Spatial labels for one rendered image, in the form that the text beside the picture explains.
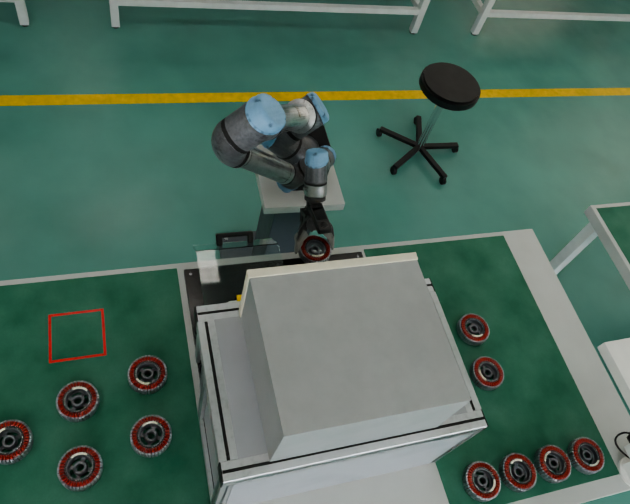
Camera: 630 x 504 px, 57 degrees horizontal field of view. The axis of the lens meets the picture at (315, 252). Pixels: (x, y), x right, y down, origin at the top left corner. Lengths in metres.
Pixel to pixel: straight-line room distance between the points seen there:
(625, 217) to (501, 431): 1.25
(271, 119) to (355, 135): 2.04
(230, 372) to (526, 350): 1.16
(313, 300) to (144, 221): 1.82
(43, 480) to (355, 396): 0.90
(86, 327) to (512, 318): 1.46
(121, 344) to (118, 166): 1.56
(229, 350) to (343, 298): 0.32
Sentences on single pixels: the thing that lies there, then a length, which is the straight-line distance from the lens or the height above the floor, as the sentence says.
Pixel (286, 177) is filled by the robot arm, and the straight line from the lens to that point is 1.96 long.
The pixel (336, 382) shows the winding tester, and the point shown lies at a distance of 1.27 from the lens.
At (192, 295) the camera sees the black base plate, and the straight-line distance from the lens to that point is 1.94.
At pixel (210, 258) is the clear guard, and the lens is 1.67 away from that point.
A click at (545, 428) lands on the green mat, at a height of 0.75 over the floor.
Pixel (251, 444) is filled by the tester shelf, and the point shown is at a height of 1.11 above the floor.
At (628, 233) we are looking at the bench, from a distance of 2.84.
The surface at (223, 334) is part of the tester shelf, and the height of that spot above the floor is 1.11.
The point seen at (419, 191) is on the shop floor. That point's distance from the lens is 3.50.
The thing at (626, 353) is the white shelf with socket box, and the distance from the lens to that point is 1.81.
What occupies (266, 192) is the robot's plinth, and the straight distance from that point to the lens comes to 2.24.
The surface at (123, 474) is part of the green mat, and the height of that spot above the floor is 0.75.
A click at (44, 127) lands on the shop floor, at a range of 3.50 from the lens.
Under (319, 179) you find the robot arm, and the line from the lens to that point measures 1.89.
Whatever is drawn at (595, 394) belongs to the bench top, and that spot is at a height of 0.75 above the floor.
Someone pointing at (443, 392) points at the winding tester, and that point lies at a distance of 1.35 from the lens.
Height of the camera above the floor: 2.47
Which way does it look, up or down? 55 degrees down
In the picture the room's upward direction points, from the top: 21 degrees clockwise
